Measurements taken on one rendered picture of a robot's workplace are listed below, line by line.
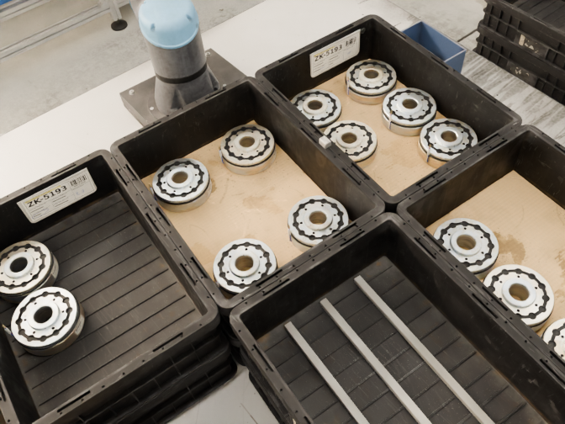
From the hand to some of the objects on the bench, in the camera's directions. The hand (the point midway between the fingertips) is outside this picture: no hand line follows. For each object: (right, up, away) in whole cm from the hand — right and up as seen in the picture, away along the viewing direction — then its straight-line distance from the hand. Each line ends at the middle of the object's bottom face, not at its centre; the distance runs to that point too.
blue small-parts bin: (+19, -44, +17) cm, 50 cm away
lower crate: (-42, -99, -19) cm, 109 cm away
